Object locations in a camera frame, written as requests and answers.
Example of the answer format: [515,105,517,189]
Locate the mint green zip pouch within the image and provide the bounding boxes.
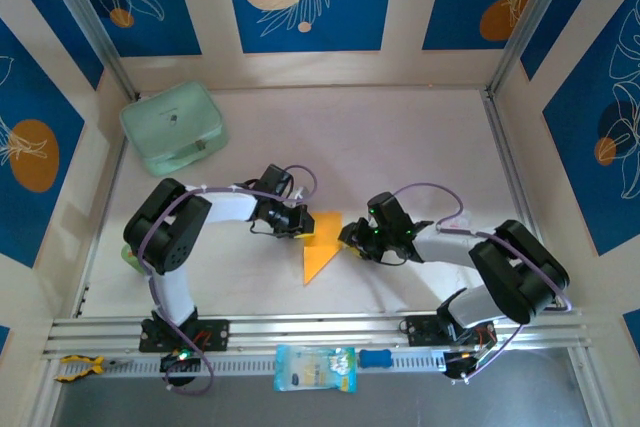
[119,80,231,178]

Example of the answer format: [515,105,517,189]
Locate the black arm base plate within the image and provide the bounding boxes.
[138,318,231,354]
[403,315,497,348]

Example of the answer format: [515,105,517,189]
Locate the small green cup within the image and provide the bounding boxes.
[122,243,142,272]

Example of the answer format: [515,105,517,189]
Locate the purple cable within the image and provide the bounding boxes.
[392,182,574,384]
[137,163,320,397]

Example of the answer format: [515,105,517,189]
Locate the wet wipes pack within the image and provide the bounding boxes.
[273,344,359,394]

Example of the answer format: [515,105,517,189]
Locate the wide aluminium rail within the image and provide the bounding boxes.
[42,306,594,360]

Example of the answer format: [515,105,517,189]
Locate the yellow handled pliers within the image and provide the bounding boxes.
[53,354,134,383]

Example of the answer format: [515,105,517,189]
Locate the orange paper sheet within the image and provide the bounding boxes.
[301,210,346,286]

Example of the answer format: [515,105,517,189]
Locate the aluminium frame post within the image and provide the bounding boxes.
[486,0,584,99]
[37,0,140,101]

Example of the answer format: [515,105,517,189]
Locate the slotted grey cable duct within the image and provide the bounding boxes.
[52,350,450,381]

